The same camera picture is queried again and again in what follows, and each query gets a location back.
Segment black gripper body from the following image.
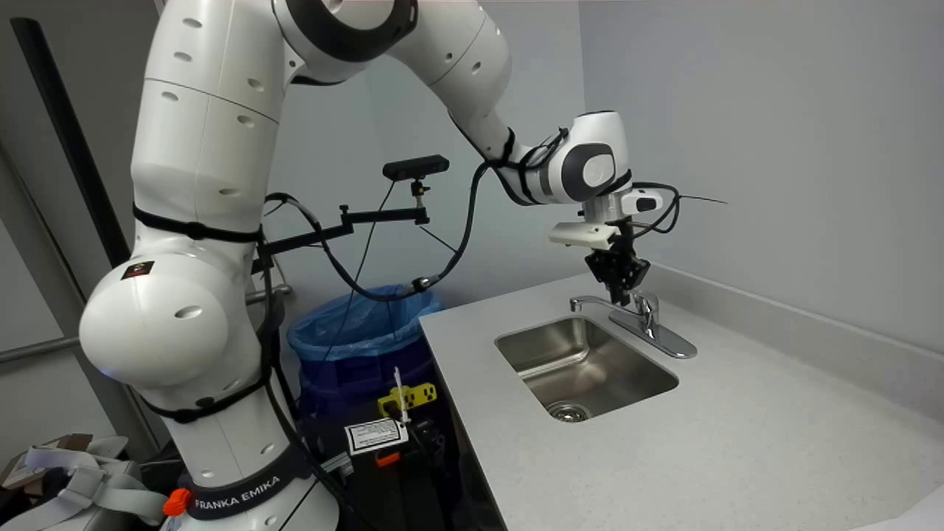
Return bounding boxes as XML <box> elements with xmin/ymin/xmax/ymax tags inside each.
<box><xmin>584</xmin><ymin>248</ymin><xmax>649</xmax><ymax>290</ymax></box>

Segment chrome sink faucet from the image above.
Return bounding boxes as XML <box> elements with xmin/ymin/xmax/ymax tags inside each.
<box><xmin>568</xmin><ymin>295</ymin><xmax>695</xmax><ymax>360</ymax></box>

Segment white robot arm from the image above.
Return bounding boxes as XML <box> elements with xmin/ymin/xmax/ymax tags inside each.
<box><xmin>79</xmin><ymin>0</ymin><xmax>649</xmax><ymax>531</ymax></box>

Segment stainless steel sink basin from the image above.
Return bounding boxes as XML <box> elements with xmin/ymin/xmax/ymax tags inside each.
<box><xmin>496</xmin><ymin>318</ymin><xmax>679</xmax><ymax>422</ymax></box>

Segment blue-lined trash bin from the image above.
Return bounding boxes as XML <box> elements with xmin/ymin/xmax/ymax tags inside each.
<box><xmin>285</xmin><ymin>287</ymin><xmax>461</xmax><ymax>531</ymax></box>

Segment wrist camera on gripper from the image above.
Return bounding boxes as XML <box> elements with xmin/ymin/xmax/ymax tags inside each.
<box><xmin>549</xmin><ymin>221</ymin><xmax>620</xmax><ymax>252</ymax></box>

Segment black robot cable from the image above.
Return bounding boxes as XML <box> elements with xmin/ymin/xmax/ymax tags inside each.
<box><xmin>261</xmin><ymin>128</ymin><xmax>685</xmax><ymax>304</ymax></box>

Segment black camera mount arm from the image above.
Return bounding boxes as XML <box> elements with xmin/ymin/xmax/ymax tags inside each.
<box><xmin>250</xmin><ymin>178</ymin><xmax>431</xmax><ymax>271</ymax></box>

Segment black stereo camera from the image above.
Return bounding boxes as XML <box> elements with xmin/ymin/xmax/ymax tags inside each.
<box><xmin>381</xmin><ymin>155</ymin><xmax>449</xmax><ymax>184</ymax></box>

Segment grey strap bundle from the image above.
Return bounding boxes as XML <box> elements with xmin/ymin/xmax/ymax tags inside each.
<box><xmin>0</xmin><ymin>432</ymin><xmax>189</xmax><ymax>531</ymax></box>

